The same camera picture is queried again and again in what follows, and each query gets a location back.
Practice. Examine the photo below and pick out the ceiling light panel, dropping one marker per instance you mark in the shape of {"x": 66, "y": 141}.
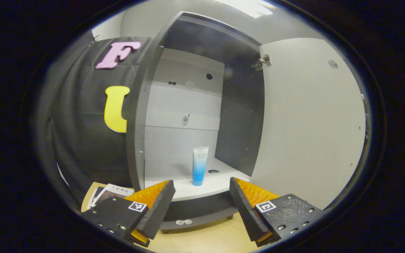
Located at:
{"x": 248, "y": 7}

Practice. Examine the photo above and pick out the dark grey cabinet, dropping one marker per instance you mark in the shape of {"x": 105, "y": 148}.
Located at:
{"x": 239, "y": 116}

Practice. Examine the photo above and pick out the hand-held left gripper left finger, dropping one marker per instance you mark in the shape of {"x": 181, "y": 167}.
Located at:
{"x": 158, "y": 211}

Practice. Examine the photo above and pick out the blue white tube bottle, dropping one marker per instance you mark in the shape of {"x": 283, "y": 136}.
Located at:
{"x": 200, "y": 168}

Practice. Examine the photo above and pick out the grey cabinet door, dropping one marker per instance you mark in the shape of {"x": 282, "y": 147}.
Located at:
{"x": 311, "y": 123}

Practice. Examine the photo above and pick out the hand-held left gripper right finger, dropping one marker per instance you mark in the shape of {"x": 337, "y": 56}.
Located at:
{"x": 244, "y": 211}

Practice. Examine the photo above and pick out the metal cabinet door hinge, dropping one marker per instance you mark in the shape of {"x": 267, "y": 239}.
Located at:
{"x": 263, "y": 62}

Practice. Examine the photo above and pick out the white printed booklet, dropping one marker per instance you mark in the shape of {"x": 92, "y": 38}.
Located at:
{"x": 118, "y": 191}

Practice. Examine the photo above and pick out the small clear plastic piece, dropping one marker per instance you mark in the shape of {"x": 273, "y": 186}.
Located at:
{"x": 188, "y": 221}
{"x": 179, "y": 222}

